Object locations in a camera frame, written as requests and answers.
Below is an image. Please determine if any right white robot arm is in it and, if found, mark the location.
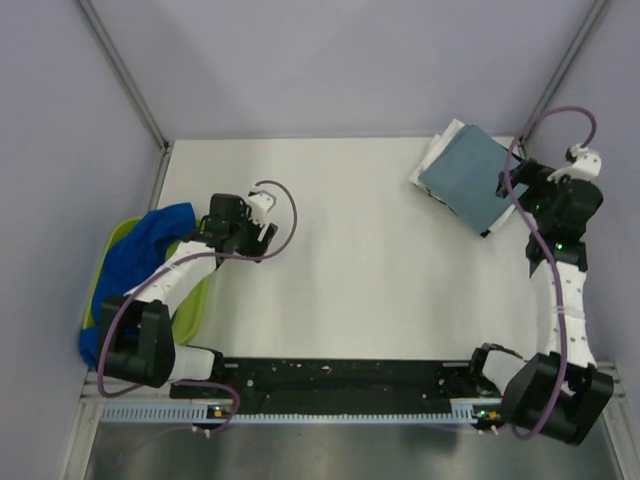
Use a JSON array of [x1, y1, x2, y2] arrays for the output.
[[466, 149, 614, 445]]

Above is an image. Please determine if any white floral folded t shirt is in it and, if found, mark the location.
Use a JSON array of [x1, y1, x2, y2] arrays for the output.
[[408, 118, 519, 236]]

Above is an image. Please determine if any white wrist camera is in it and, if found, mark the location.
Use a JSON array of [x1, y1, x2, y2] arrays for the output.
[[547, 145, 602, 183], [246, 189, 276, 226]]

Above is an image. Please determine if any grey-blue t shirt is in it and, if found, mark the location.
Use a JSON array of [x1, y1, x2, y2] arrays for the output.
[[418, 124, 527, 235]]

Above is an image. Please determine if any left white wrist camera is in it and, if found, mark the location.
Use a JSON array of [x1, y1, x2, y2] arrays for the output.
[[246, 189, 276, 226]]

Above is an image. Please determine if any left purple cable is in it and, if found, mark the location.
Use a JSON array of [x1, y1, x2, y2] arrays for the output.
[[95, 179, 299, 436]]

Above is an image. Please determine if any right aluminium frame post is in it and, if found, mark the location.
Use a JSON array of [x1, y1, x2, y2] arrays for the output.
[[519, 0, 612, 145]]

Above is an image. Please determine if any left aluminium frame post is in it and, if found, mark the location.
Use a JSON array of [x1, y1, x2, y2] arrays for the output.
[[74, 0, 169, 152]]

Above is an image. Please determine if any light blue cable duct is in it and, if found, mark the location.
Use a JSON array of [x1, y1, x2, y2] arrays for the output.
[[100, 399, 500, 425]]

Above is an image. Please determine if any royal blue t shirt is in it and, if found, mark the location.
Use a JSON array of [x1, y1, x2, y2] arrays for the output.
[[78, 202, 196, 369]]

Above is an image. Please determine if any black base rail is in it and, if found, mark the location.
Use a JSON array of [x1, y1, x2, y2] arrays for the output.
[[169, 355, 511, 414]]

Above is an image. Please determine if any aluminium frame post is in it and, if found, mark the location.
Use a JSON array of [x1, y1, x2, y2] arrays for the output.
[[519, 0, 612, 145], [74, 0, 169, 152]]

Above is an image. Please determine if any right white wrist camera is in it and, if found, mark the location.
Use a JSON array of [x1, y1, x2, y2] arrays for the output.
[[547, 145, 602, 183]]

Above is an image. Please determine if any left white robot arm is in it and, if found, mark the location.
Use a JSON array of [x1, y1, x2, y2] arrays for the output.
[[97, 187, 278, 397]]

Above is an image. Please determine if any green plastic tray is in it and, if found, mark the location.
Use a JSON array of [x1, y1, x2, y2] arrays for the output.
[[82, 216, 210, 344]]

